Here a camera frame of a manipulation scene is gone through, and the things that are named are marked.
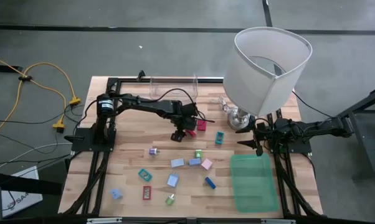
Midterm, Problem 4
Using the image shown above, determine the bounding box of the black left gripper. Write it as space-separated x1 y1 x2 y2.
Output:
171 104 200 143

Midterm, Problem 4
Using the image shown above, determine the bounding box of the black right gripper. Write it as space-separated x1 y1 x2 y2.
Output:
235 115 275 156

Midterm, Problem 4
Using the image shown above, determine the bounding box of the pale blue block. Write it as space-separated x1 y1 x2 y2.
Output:
170 158 186 169

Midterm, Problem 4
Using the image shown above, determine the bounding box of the dark blue block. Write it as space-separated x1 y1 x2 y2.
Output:
204 176 217 190

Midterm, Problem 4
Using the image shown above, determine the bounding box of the pink flat block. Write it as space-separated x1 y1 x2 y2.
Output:
201 157 214 171

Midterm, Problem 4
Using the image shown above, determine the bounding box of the green translucent plastic bin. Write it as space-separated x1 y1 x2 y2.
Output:
230 152 280 214

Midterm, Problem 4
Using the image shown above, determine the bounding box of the clear plastic bin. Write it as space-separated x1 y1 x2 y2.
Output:
148 73 199 109

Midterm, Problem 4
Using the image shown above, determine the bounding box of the white lamp with shade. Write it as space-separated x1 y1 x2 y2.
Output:
222 26 313 131

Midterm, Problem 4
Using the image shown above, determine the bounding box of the silver edge strip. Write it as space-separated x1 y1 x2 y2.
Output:
151 76 225 80

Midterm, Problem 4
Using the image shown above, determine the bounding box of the black metal side table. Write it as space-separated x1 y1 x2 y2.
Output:
331 85 375 181

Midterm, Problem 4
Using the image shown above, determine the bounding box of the white printed box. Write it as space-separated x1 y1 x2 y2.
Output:
0 166 44 218

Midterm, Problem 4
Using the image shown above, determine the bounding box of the black beam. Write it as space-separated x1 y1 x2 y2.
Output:
0 170 63 196

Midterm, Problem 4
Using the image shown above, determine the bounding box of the black floor bar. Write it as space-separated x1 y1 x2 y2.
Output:
0 64 23 73

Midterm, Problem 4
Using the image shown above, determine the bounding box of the clear lamp cord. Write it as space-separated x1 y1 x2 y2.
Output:
209 95 231 113

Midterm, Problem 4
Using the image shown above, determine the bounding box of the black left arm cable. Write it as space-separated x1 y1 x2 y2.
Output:
72 88 216 138

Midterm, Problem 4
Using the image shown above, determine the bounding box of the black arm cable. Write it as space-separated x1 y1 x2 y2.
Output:
291 90 335 119
72 88 216 138

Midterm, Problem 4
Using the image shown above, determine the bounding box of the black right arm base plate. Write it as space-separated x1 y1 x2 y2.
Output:
266 128 313 156

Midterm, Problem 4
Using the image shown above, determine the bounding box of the black aluminium frame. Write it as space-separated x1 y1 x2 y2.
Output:
62 76 324 224

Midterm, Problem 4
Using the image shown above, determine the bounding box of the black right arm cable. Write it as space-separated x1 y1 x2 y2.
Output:
291 90 335 119

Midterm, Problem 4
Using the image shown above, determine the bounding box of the long silver bracket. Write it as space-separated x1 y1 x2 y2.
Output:
261 218 297 224
86 217 123 224

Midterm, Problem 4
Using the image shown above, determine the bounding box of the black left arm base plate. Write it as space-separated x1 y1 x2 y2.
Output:
64 126 117 153

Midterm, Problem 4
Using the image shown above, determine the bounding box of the yellow extension cord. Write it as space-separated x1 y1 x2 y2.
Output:
21 62 82 106
0 52 67 142

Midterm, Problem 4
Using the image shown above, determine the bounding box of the white floor cable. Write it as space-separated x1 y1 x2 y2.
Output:
0 142 74 172

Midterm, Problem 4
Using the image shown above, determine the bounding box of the black floor cable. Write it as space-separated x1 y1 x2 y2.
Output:
0 153 73 169
0 104 84 125
0 129 60 155

